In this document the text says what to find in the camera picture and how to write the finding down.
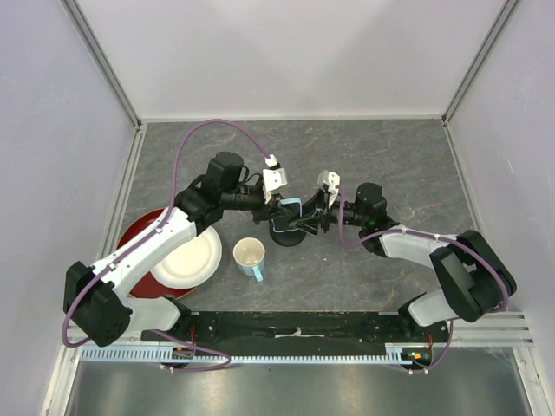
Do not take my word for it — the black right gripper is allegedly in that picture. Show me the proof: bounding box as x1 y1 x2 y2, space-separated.
289 188 367 237

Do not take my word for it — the phone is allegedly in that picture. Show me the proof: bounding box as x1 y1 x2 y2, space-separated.
270 197 303 233

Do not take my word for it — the black phone stand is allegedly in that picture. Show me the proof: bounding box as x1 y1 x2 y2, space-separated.
270 225 306 247

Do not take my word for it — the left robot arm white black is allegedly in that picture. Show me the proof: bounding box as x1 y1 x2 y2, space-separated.
62 152 287 347

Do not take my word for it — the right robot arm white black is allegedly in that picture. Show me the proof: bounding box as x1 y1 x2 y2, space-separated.
279 183 517 341

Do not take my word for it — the light blue mug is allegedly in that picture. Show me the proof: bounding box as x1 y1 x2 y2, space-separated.
232 237 265 283

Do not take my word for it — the white paper plate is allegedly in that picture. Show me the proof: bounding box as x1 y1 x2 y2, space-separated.
151 227 222 289

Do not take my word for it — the red round plate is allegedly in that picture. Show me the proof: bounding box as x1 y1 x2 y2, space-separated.
116 209 194 299

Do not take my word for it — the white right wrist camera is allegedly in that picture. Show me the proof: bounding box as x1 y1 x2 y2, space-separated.
317 170 341 209

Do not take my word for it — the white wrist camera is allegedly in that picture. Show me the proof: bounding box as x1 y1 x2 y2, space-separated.
317 170 341 209
262 154 288 193

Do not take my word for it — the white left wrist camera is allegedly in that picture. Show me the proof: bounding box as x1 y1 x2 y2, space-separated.
262 154 288 193

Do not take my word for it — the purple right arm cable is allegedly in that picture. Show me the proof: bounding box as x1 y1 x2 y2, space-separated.
336 194 511 376

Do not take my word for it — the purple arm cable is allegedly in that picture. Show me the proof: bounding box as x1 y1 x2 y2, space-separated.
62 119 232 374
336 194 511 376

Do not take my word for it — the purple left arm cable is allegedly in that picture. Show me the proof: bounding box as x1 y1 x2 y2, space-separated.
62 119 232 374

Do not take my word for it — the light blue cable duct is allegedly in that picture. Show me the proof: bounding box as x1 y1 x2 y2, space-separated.
80 344 430 365

